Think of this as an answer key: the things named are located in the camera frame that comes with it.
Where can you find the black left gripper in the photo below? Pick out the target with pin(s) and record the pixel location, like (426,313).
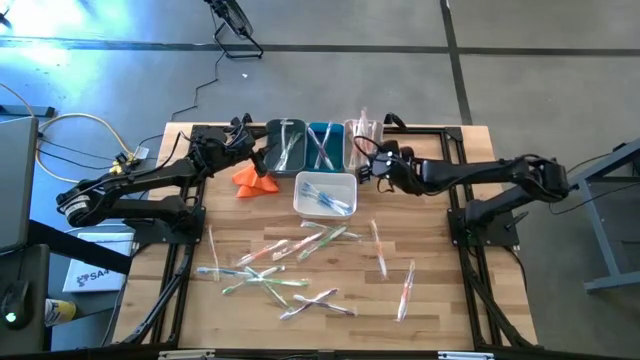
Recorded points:
(220,150)

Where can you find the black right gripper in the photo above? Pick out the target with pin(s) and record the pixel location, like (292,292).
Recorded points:
(400,170)

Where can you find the orange toothbrush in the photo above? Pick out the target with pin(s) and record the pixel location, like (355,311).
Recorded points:
(375,131)
(406,292)
(361,155)
(262,251)
(214,250)
(354,145)
(371,135)
(357,132)
(365,125)
(378,247)

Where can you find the green toothbrush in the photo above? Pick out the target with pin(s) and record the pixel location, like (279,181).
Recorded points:
(295,283)
(280,300)
(235,287)
(287,160)
(295,147)
(322,243)
(286,135)

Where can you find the orange cloth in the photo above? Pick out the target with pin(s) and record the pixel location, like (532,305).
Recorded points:
(245,187)

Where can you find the purple toothbrush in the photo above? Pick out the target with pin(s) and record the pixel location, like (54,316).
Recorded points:
(326,145)
(317,145)
(300,310)
(340,310)

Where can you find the blue toothbrush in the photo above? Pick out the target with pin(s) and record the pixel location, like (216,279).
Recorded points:
(315,200)
(310,189)
(330,197)
(325,205)
(225,271)
(320,192)

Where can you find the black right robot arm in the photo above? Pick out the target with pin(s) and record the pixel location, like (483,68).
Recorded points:
(475,172)

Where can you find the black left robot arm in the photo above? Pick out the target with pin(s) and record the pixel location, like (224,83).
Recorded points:
(125,182)

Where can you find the slate grey plastic bin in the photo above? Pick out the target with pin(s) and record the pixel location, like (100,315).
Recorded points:
(272,165)

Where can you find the translucent clear plastic bin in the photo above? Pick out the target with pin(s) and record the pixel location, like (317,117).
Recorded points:
(347,150)

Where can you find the teal plastic bin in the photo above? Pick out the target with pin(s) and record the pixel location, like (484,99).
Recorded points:
(337,160)

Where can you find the white plastic bin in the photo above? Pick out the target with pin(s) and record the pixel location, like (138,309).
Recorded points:
(325,216)

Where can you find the black floor fan stand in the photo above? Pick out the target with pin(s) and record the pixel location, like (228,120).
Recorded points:
(235,17)

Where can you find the white box with label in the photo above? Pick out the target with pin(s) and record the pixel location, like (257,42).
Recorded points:
(95,282)

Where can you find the grey laptop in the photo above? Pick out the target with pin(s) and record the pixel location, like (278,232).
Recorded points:
(17,185)

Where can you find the black side desk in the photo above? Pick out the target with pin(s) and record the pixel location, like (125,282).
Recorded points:
(30,260)

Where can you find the yellow can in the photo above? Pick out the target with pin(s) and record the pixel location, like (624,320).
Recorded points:
(60,312)

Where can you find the black computer mouse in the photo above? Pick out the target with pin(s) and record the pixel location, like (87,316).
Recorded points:
(15,302)

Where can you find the black clamp mount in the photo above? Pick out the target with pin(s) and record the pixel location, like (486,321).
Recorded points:
(246,121)
(392,120)

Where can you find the silver metal bracket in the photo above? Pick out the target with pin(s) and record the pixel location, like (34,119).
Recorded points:
(185,355)
(465,356)

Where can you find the grey desk frame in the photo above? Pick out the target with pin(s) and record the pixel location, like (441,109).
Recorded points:
(600,240)

